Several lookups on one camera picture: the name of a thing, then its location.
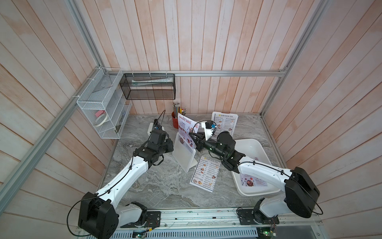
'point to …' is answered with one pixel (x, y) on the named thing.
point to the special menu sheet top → (186, 125)
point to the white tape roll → (98, 125)
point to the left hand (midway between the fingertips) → (170, 144)
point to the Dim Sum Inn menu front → (205, 173)
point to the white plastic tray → (256, 149)
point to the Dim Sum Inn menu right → (225, 122)
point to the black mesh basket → (148, 86)
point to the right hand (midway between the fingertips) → (189, 133)
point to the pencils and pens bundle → (177, 109)
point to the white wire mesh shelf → (103, 100)
